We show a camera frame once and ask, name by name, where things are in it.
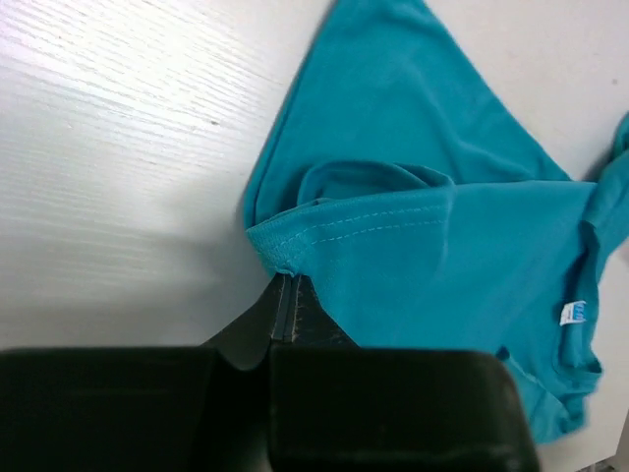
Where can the teal cloth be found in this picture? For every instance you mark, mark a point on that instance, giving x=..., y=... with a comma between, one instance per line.
x=427, y=217

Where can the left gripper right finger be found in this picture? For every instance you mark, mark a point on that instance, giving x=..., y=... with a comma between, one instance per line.
x=334, y=406

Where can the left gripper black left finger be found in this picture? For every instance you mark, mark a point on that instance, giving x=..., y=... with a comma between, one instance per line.
x=139, y=408

